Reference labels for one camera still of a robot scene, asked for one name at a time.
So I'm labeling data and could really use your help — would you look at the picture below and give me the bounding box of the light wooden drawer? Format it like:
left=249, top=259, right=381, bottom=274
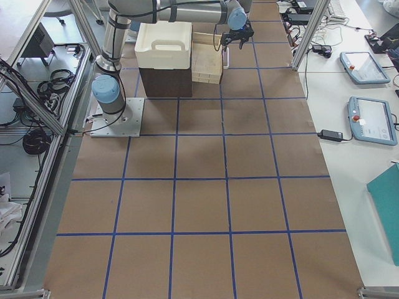
left=191, top=32, right=229, bottom=84

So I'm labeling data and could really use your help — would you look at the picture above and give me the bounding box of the white plastic tray box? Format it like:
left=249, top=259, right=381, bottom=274
left=135, top=21, right=193, bottom=70

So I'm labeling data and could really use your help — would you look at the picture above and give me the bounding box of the dark brown wooden cabinet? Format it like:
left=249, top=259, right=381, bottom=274
left=139, top=68, right=193, bottom=98

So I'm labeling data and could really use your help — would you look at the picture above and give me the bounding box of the upper blue teach pendant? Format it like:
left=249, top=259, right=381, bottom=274
left=340, top=52, right=391, bottom=85

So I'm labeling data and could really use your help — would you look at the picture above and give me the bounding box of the blue teach pendant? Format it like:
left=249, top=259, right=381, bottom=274
left=340, top=52, right=391, bottom=85
left=347, top=96, right=398, bottom=146

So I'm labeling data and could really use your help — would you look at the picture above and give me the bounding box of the small black power adapter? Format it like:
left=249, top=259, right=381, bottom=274
left=317, top=130, right=344, bottom=142

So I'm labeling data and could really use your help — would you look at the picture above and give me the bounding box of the brown paper table cover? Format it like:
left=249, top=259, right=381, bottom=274
left=44, top=1, right=362, bottom=298

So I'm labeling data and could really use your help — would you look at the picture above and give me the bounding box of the lower blue teach pendant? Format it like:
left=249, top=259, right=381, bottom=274
left=347, top=96, right=398, bottom=146

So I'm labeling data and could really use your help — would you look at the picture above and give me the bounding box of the black box on shelf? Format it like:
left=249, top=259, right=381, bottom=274
left=21, top=22, right=54, bottom=58

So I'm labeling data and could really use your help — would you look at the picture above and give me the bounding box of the teal folder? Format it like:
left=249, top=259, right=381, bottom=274
left=367, top=163, right=398, bottom=266

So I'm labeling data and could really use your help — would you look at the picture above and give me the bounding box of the crumpled white cloth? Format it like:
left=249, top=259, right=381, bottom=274
left=1, top=194, right=22, bottom=235

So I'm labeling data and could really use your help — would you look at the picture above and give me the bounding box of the aluminium frame post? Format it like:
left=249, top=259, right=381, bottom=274
left=291, top=0, right=330, bottom=71

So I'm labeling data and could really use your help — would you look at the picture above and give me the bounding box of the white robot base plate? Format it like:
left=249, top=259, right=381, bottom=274
left=89, top=98, right=145, bottom=138

